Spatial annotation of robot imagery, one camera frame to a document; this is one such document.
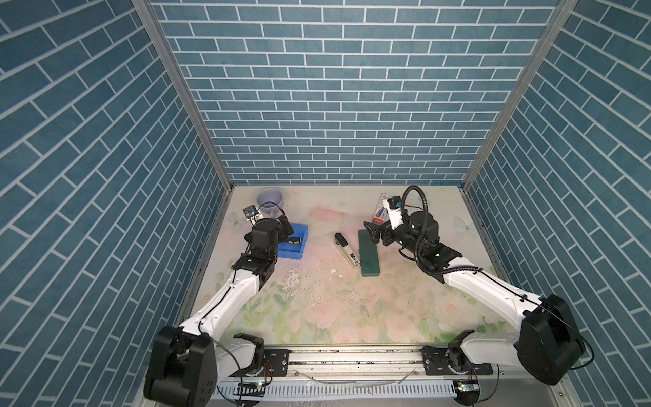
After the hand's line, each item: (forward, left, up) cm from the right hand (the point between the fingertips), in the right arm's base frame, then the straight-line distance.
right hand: (378, 217), depth 80 cm
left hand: (-1, +32, -4) cm, 32 cm away
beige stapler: (-2, +10, -19) cm, 22 cm away
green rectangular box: (-1, +1, -22) cm, 22 cm away
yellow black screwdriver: (+3, +31, -21) cm, 37 cm away
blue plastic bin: (-1, +32, -23) cm, 40 cm away
